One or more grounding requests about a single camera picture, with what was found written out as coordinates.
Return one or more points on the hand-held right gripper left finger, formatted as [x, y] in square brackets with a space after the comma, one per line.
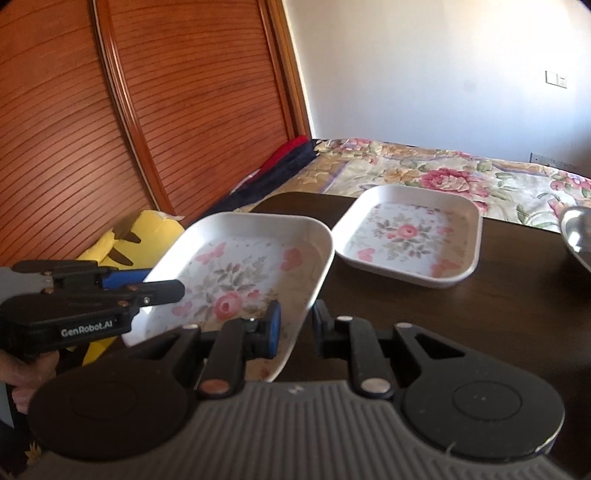
[273, 328]

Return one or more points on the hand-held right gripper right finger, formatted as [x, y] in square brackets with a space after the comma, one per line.
[317, 325]

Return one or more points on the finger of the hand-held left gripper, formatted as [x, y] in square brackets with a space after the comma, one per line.
[161, 291]
[124, 278]

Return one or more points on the floral square white plate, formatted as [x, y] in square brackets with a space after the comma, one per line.
[406, 230]
[221, 258]

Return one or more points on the large steel bowl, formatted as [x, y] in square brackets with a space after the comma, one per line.
[579, 233]

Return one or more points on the person's left hand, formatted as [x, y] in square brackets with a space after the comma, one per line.
[27, 374]

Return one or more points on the yellow plush toy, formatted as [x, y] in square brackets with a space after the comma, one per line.
[147, 227]

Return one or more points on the dark blue and red blanket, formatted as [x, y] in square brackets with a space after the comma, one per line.
[281, 173]

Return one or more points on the wooden louvered wardrobe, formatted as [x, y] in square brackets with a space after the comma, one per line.
[60, 115]

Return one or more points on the floral bedspread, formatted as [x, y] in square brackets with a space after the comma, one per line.
[438, 170]

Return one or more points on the wall outlet strip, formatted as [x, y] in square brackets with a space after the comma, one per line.
[551, 160]

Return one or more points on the white wall switch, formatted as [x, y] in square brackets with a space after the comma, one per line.
[556, 78]

